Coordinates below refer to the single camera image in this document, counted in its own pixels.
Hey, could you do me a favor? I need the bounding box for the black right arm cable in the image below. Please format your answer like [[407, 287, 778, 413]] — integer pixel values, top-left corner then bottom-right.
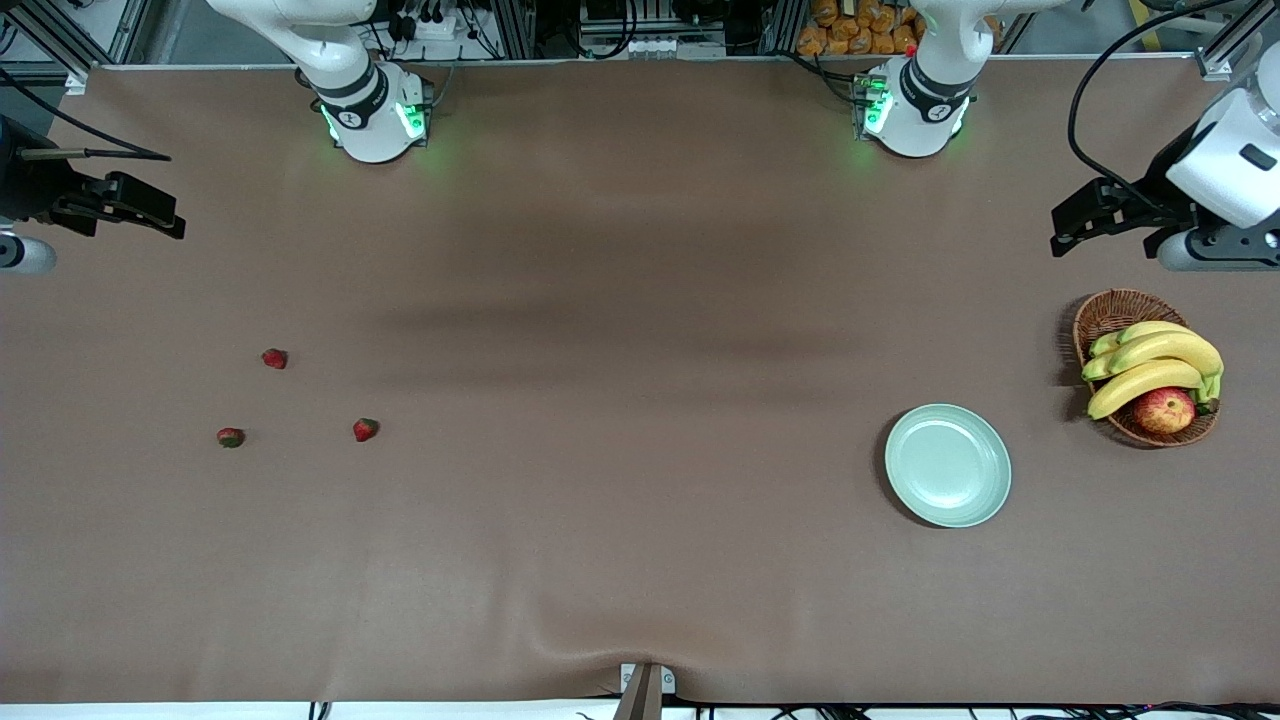
[[0, 65, 173, 163]]

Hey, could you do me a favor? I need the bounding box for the yellow banana bunch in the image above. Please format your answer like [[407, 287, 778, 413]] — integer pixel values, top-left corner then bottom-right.
[[1080, 320, 1226, 421]]

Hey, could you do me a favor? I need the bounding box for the brown table mat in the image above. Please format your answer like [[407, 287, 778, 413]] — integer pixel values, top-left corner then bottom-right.
[[0, 55, 1280, 706]]

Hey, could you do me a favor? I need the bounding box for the pale green round plate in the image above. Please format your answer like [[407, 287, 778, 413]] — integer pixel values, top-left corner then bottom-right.
[[884, 403, 1013, 529]]

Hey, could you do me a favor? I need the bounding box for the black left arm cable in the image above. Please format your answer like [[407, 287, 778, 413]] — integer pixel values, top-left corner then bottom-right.
[[1066, 0, 1246, 216]]

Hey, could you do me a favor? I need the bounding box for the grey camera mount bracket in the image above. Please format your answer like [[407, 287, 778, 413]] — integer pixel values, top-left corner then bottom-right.
[[619, 662, 677, 720]]

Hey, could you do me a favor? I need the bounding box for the red apple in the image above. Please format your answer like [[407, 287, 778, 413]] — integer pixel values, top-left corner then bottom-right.
[[1132, 386, 1198, 436]]

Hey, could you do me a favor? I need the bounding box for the bag of orange buns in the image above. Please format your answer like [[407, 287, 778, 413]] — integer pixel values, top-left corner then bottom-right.
[[797, 0, 1003, 57]]

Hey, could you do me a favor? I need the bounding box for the white power strip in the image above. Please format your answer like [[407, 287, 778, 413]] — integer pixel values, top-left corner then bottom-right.
[[385, 8, 463, 43]]

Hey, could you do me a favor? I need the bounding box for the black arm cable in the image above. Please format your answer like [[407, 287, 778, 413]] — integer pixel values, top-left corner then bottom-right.
[[1066, 0, 1246, 216], [0, 65, 173, 163]]

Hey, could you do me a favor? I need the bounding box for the brown wicker basket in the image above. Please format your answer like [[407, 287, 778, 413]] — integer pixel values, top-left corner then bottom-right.
[[1072, 288, 1222, 449]]

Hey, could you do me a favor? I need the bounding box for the aluminium frame profile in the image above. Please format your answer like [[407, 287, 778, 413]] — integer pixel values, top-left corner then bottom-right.
[[0, 0, 151, 96], [1195, 0, 1280, 83]]

